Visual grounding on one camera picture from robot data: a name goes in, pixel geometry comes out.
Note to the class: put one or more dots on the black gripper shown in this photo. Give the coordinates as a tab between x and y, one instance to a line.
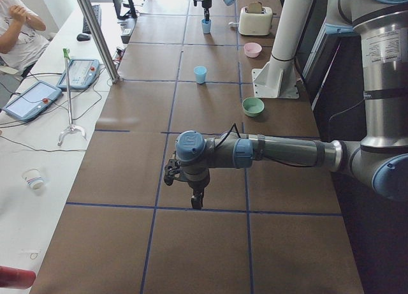
206	1
197	186

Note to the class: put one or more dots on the light blue cup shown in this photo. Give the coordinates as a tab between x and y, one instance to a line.
200	73
206	26

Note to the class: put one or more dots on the brown toast slice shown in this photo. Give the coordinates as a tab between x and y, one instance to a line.
255	8

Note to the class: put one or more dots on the cream white toaster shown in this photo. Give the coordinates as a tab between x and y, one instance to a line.
255	24

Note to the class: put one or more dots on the pink bowl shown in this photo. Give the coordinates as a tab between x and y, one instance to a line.
252	49

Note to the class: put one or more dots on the black monitor stand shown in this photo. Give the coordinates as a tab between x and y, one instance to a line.
124	9

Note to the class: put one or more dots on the light green bowl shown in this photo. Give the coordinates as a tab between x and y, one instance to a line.
252	106

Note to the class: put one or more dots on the blue teach pendant tablet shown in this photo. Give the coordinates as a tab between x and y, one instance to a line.
82	73
33	101

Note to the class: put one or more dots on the silver reacher grabber stick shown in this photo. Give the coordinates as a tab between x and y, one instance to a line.
72	127

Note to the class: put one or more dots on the white paper cup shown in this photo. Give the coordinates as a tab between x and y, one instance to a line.
33	178

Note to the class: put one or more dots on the seated person white shirt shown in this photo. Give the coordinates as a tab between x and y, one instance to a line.
22	42

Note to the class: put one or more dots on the red object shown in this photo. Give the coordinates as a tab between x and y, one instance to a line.
16	278

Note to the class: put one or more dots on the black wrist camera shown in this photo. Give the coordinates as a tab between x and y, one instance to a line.
172	171

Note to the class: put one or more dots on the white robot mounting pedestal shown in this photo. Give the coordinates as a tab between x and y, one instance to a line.
277	78

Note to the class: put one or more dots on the aluminium frame post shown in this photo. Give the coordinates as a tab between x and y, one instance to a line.
88	13

